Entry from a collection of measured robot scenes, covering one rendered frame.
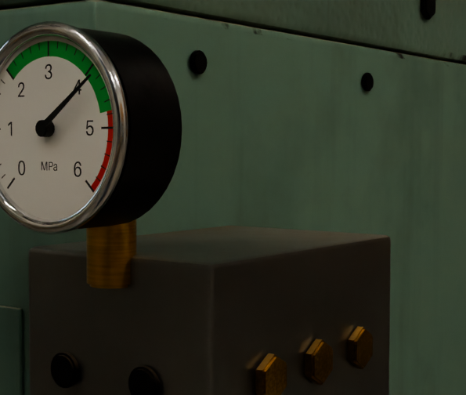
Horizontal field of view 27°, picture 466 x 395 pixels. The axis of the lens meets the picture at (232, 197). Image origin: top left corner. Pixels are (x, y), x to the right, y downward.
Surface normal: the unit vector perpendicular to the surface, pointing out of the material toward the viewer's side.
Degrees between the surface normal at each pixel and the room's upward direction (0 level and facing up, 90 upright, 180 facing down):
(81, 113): 90
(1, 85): 90
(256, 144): 90
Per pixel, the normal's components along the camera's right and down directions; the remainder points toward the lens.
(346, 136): 0.81, 0.04
